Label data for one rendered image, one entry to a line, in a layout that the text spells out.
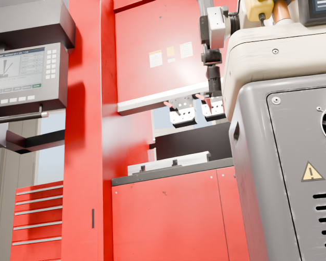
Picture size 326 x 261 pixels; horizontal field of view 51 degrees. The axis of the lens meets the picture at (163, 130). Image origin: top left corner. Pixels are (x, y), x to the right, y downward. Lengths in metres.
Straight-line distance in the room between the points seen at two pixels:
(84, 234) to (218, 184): 0.74
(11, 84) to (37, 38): 0.40
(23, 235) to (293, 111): 2.20
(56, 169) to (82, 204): 2.96
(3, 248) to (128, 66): 3.28
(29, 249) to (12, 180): 2.63
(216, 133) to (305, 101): 1.91
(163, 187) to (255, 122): 1.26
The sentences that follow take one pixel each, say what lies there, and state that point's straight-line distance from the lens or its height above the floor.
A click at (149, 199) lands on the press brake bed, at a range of 1.86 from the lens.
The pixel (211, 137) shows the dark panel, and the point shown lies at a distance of 2.54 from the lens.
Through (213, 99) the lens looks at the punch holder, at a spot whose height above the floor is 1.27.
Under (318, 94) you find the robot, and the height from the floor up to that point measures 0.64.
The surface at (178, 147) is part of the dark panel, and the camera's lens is 2.58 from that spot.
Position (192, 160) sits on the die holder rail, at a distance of 1.95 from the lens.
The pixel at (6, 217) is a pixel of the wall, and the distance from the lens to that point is 5.02.
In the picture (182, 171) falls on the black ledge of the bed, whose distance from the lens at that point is 1.83.
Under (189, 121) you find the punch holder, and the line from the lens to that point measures 2.04.
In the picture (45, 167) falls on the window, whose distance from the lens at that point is 4.92.
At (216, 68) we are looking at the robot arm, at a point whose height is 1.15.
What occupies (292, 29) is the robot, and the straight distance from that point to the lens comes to 0.74.
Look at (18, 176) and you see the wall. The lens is 5.08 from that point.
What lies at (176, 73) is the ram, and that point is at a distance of 2.19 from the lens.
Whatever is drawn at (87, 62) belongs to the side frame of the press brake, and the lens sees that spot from 2.26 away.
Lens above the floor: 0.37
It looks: 22 degrees up
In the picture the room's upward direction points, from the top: 5 degrees counter-clockwise
